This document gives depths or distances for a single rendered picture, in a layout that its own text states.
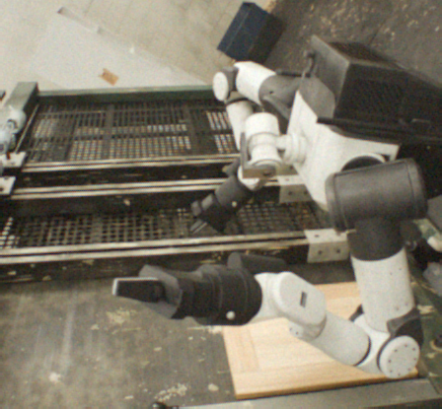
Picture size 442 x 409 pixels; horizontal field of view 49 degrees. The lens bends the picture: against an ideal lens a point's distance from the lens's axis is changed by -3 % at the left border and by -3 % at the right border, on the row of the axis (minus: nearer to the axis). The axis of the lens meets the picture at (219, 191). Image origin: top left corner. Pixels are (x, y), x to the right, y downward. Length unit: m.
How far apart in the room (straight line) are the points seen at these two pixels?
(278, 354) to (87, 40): 3.95
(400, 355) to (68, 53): 4.26
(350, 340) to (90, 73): 4.21
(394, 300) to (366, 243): 0.12
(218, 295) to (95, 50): 4.19
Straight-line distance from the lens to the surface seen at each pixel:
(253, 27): 5.28
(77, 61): 4.81
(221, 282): 0.70
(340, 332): 0.87
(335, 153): 0.89
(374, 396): 1.12
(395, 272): 0.86
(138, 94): 2.58
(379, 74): 0.89
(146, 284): 0.67
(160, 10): 6.14
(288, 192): 1.70
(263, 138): 0.96
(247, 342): 1.19
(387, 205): 0.79
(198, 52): 6.27
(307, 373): 1.15
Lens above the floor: 1.82
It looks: 22 degrees down
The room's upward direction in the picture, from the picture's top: 65 degrees counter-clockwise
